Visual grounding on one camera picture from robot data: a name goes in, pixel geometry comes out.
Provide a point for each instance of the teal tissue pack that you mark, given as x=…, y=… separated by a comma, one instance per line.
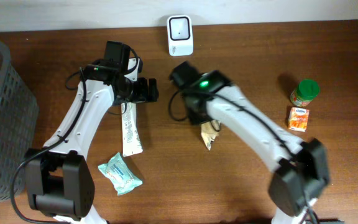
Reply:
x=116, y=170

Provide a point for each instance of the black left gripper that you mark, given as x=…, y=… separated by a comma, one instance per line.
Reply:
x=144, y=94

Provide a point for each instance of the white barcode scanner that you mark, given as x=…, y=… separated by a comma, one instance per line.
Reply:
x=180, y=35

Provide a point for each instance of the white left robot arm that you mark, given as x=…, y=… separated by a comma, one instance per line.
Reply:
x=58, y=180

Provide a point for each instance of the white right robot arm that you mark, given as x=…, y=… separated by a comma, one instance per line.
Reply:
x=299, y=169

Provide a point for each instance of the grey plastic basket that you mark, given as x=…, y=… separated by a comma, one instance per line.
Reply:
x=18, y=117

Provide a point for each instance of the white cream tube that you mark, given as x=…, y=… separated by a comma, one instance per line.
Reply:
x=130, y=135

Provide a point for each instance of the beige snack bag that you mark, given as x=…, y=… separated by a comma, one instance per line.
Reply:
x=209, y=132

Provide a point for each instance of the green lid jar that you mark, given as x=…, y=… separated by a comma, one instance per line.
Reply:
x=304, y=93

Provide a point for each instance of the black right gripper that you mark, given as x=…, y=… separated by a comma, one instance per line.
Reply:
x=194, y=111

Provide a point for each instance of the orange tissue pack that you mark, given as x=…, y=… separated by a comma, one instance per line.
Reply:
x=298, y=119

